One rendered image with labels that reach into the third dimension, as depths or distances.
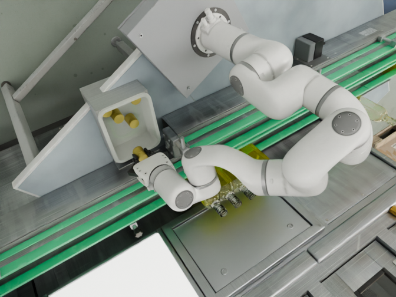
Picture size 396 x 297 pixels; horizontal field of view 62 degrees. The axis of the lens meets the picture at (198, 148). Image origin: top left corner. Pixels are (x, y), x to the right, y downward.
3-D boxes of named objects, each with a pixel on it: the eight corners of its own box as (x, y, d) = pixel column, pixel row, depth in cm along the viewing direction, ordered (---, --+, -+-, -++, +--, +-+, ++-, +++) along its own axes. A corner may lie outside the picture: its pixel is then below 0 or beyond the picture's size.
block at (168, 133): (164, 148, 121) (173, 159, 116) (159, 129, 114) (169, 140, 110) (172, 144, 122) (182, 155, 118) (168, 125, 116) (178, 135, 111)
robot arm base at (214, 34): (183, 25, 97) (214, 42, 87) (213, -5, 97) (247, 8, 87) (205, 60, 109) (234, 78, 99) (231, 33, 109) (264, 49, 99)
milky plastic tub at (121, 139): (107, 151, 115) (116, 166, 110) (86, 99, 100) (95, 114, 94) (151, 131, 121) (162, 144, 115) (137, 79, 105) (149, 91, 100)
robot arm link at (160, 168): (154, 201, 88) (149, 197, 90) (182, 185, 90) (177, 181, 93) (145, 180, 84) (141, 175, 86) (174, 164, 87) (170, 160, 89)
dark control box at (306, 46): (293, 55, 141) (307, 63, 135) (294, 38, 135) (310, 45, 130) (307, 49, 143) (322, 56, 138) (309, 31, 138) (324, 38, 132)
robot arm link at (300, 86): (336, 105, 82) (290, 141, 78) (269, 61, 95) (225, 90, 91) (344, 76, 74) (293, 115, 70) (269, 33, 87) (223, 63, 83)
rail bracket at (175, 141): (174, 162, 118) (192, 184, 110) (167, 128, 106) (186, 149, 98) (181, 159, 119) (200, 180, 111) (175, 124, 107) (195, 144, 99)
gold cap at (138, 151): (131, 149, 102) (137, 157, 99) (141, 144, 103) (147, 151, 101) (134, 157, 105) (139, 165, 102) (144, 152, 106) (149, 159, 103)
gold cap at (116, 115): (107, 110, 104) (112, 116, 101) (117, 105, 105) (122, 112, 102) (110, 119, 106) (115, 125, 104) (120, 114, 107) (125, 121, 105)
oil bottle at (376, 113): (340, 102, 160) (388, 131, 143) (343, 93, 156) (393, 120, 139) (347, 99, 162) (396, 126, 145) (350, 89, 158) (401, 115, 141)
